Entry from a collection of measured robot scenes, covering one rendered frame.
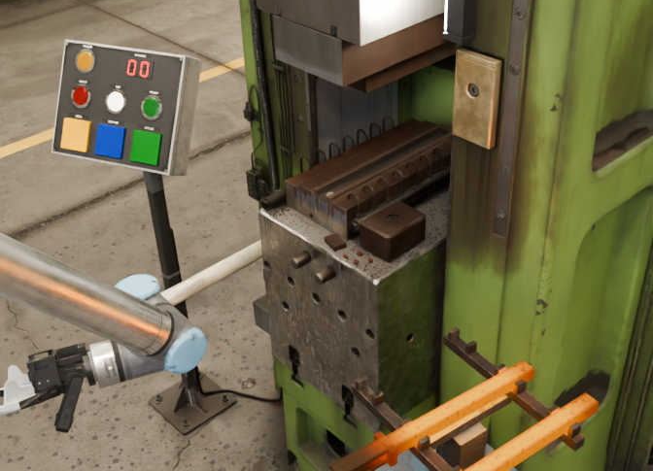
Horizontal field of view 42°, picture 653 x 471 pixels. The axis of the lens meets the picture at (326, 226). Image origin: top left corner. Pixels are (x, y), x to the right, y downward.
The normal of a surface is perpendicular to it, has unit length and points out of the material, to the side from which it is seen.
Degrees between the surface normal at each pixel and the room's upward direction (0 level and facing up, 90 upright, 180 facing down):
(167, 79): 60
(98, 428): 0
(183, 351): 94
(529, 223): 90
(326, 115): 90
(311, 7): 90
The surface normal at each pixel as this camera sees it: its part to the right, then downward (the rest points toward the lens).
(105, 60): -0.35, 0.05
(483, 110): -0.73, 0.40
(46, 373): 0.30, 0.07
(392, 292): 0.68, 0.39
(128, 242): -0.04, -0.83
